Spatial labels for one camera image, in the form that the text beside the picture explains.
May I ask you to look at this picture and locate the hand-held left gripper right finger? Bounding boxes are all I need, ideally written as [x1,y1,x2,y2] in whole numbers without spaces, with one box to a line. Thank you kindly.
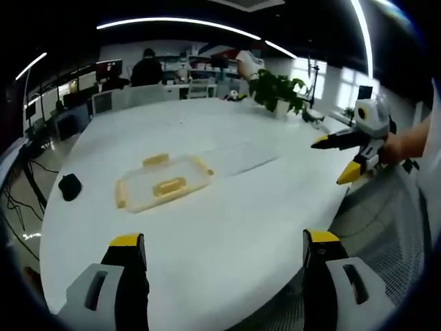
[302,228,396,331]

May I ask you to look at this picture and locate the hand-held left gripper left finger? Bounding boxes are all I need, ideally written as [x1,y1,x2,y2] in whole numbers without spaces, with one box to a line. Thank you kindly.
[57,233,151,331]

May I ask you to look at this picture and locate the clear plastic food container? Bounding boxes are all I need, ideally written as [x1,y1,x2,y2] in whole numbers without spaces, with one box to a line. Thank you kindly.
[114,152,215,214]

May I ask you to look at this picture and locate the person's white shirt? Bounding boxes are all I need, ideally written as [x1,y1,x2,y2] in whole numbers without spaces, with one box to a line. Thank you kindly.
[415,78,441,249]

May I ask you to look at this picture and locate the black stand pole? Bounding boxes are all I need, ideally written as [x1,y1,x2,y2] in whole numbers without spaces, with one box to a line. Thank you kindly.
[306,54,320,110]

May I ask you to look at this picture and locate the grey mesh office chair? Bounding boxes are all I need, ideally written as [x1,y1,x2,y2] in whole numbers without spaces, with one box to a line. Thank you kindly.
[237,165,431,331]

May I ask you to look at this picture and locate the potted green plant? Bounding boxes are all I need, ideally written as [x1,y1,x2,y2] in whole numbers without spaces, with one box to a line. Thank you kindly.
[248,68,309,117]

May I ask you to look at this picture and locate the small black object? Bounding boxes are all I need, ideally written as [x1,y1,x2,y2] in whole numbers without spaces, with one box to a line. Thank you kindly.
[57,174,83,201]

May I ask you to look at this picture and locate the small black and white toy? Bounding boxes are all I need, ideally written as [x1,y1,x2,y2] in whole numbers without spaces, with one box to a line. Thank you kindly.
[223,90,248,102]

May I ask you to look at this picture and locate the computer monitor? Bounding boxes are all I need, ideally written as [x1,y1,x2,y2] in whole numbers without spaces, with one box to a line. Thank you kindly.
[95,59,124,83]

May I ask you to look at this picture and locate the floor cables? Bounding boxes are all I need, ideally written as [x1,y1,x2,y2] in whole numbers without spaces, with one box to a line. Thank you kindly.
[0,141,59,263]

